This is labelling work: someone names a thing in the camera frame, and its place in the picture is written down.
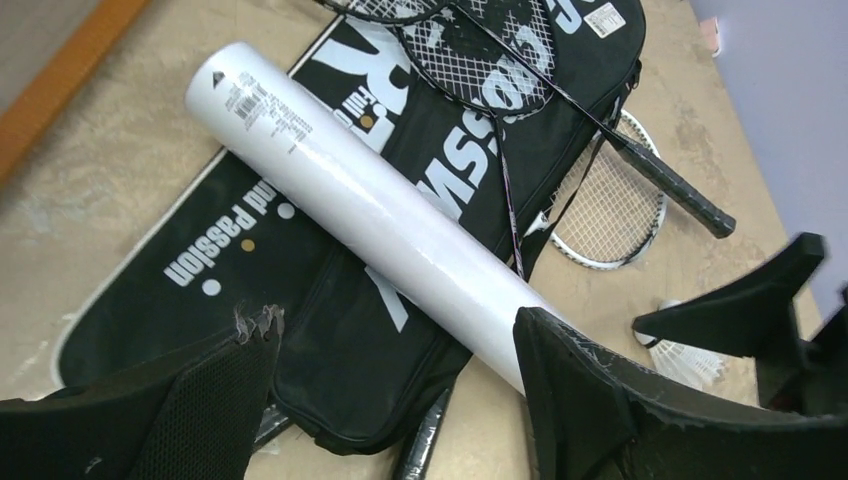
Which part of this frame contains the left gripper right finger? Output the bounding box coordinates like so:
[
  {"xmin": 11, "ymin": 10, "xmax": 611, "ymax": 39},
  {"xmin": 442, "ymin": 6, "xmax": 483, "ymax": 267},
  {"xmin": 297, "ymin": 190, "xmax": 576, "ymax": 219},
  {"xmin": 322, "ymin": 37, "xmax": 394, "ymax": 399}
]
[{"xmin": 513, "ymin": 307, "xmax": 847, "ymax": 479}]

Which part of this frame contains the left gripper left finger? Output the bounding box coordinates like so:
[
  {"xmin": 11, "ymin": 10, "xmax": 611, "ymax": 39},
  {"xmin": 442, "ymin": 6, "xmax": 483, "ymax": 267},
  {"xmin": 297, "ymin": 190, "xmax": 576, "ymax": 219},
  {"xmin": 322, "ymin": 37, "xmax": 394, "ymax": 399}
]
[{"xmin": 1, "ymin": 305, "xmax": 284, "ymax": 479}]

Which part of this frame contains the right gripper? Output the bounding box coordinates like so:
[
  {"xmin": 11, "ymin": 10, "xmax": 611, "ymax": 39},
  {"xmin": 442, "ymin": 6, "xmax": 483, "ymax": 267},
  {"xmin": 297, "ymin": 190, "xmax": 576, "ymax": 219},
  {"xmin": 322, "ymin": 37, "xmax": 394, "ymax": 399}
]
[{"xmin": 633, "ymin": 232, "xmax": 847, "ymax": 416}]

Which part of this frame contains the white shuttlecock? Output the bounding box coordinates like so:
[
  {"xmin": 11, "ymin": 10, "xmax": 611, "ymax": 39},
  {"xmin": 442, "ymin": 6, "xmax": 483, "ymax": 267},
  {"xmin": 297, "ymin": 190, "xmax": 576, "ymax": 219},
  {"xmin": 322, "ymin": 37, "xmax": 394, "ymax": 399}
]
[{"xmin": 633, "ymin": 330, "xmax": 726, "ymax": 391}]

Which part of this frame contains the white shuttlecock tube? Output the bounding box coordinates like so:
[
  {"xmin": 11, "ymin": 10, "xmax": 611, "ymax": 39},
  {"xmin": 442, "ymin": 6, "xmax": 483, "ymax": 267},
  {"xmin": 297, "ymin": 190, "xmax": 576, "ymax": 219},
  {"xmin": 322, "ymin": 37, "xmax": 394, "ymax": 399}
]
[{"xmin": 184, "ymin": 42, "xmax": 549, "ymax": 391}]

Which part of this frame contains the black racket bag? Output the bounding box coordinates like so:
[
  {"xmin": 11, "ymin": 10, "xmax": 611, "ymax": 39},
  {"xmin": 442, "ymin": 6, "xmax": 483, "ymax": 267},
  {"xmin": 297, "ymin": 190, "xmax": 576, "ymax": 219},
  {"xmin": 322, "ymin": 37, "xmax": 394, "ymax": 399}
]
[{"xmin": 51, "ymin": 0, "xmax": 647, "ymax": 457}]

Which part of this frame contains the black badminton racket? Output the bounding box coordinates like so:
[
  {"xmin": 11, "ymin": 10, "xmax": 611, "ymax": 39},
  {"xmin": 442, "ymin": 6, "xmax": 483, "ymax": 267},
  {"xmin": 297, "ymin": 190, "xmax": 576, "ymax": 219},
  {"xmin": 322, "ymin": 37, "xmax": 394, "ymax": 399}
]
[{"xmin": 317, "ymin": 0, "xmax": 738, "ymax": 240}]

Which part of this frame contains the black racket under bag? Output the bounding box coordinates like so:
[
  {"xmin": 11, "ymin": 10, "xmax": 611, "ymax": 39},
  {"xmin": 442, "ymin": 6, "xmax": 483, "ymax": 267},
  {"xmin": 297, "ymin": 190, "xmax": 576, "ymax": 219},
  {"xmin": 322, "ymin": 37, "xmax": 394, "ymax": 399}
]
[{"xmin": 252, "ymin": 387, "xmax": 453, "ymax": 480}]

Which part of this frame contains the pink white small object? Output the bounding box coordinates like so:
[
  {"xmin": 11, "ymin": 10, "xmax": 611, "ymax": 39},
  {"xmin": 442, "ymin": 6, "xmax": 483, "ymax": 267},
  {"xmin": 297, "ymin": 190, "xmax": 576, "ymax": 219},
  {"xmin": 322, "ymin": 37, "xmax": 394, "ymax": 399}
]
[{"xmin": 698, "ymin": 16, "xmax": 722, "ymax": 58}]

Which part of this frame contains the black racket on bag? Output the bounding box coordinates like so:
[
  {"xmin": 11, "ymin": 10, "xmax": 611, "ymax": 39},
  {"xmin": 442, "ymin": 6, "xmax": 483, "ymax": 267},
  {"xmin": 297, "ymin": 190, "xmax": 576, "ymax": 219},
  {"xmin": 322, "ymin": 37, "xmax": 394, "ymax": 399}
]
[{"xmin": 389, "ymin": 1, "xmax": 555, "ymax": 278}]

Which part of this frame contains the wooden tiered shelf rack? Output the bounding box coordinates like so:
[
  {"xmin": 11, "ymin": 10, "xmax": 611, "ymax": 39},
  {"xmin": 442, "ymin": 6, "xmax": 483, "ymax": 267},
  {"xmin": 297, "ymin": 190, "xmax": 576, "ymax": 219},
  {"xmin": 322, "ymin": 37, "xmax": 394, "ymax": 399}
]
[{"xmin": 1, "ymin": 0, "xmax": 150, "ymax": 185}]

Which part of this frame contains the white frame badminton racket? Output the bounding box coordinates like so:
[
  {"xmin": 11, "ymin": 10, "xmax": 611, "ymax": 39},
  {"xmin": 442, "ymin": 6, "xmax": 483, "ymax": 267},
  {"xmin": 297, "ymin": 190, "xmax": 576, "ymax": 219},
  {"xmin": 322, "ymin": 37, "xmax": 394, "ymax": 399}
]
[{"xmin": 526, "ymin": 133, "xmax": 668, "ymax": 270}]

